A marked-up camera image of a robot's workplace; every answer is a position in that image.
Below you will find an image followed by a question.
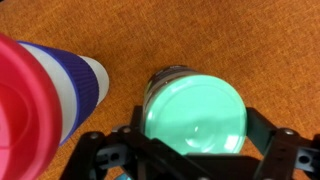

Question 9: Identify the orange fabric couch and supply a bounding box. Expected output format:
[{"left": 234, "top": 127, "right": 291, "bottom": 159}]
[{"left": 0, "top": 0, "right": 320, "bottom": 180}]

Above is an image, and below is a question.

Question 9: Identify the green round lid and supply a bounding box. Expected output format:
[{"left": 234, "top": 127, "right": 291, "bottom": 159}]
[{"left": 139, "top": 73, "right": 249, "bottom": 156}]

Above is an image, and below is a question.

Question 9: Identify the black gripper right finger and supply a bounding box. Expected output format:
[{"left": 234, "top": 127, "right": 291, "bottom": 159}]
[{"left": 244, "top": 107, "right": 320, "bottom": 180}]

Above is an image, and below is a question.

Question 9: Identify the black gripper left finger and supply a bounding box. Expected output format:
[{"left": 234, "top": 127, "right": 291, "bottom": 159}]
[{"left": 59, "top": 105, "right": 214, "bottom": 180}]

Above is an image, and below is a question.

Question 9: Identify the white cup with pink lid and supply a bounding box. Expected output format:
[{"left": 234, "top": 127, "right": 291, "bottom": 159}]
[{"left": 0, "top": 33, "right": 111, "bottom": 180}]

